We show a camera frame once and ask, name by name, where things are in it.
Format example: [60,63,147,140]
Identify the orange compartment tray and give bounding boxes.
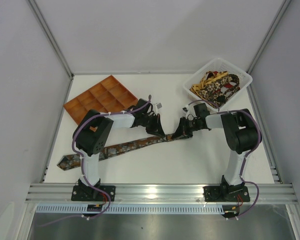
[63,75,138,124]

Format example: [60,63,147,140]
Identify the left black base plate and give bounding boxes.
[71,185,116,202]

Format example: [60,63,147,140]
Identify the right aluminium frame post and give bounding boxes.
[247,0,293,73]

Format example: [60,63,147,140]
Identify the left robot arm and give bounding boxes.
[71,98,166,191]

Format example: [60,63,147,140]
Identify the white plastic basket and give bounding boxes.
[183,58,253,111]

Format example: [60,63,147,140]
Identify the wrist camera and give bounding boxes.
[182,105,191,119]
[152,102,163,115]

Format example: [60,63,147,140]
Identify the yellow patterned tie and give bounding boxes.
[190,71,229,93]

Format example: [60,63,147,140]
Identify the brown grey floral tie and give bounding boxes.
[57,134,190,171]

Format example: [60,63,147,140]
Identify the dark floral tie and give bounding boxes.
[195,73,240,108]

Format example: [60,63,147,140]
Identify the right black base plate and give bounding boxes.
[203,185,251,203]

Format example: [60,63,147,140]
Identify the white slotted cable duct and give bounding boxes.
[36,203,225,215]

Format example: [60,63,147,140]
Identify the aluminium frame post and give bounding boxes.
[27,0,74,81]
[247,0,293,73]

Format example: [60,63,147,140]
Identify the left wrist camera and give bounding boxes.
[152,102,163,115]

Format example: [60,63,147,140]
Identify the left aluminium frame post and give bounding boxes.
[27,0,74,81]

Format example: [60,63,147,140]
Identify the red tie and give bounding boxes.
[204,73,240,99]

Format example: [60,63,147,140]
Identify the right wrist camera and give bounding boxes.
[182,105,191,119]

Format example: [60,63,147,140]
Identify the aluminium mounting rail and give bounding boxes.
[25,183,298,205]

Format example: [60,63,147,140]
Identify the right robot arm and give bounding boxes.
[171,103,262,201]

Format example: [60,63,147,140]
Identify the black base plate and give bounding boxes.
[203,185,251,203]
[71,185,116,202]

